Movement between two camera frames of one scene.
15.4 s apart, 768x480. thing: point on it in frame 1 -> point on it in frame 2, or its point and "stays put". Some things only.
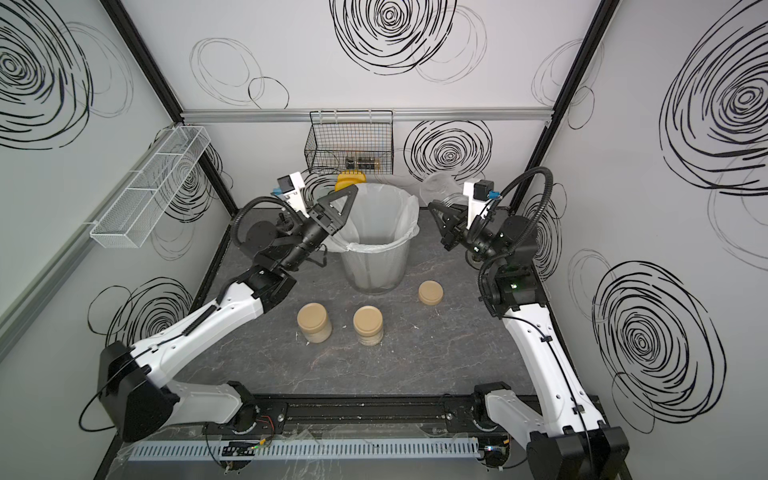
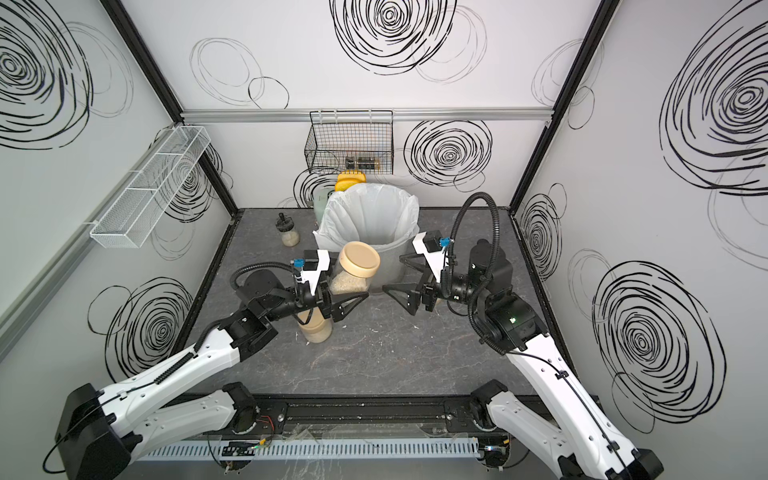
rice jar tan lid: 314,323 stays put
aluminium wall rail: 242,116 stays put
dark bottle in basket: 362,162 stays put
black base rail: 381,416 stays put
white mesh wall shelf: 136,212 stays put
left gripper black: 333,223 -> 330,306
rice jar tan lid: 368,325 -> 360,259
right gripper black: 454,221 -> 416,296
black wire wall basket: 350,141 stays put
